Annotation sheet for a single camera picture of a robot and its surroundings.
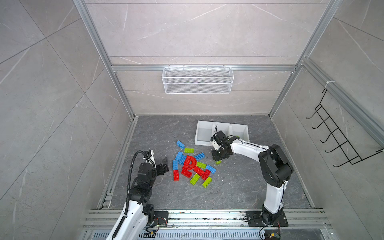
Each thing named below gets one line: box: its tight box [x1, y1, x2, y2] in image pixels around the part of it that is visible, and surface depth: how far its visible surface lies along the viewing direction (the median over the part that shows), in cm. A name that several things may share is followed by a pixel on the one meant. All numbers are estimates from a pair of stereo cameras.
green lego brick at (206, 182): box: [202, 176, 212, 188], surface depth 85 cm
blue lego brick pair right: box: [177, 152, 186, 166], surface depth 97 cm
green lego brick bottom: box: [189, 173, 201, 186], surface depth 87 cm
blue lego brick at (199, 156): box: [195, 152, 206, 161], surface depth 97 cm
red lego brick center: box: [193, 166, 205, 176], surface depth 90 cm
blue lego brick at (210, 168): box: [205, 164, 217, 174], surface depth 92 cm
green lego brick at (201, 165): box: [196, 161, 207, 169], surface depth 93 cm
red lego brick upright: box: [173, 169, 180, 182], surface depth 89 cm
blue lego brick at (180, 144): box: [176, 140, 186, 150], surface depth 102 cm
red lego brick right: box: [201, 169, 211, 181], surface depth 90 cm
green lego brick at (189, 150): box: [184, 148, 195, 154], surface depth 100 cm
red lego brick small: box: [181, 167, 193, 179], surface depth 90 cm
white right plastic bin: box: [223, 122, 250, 142], surface depth 108 cm
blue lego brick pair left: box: [175, 151, 184, 161], surface depth 97 cm
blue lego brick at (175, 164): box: [172, 160, 178, 170], surface depth 92 cm
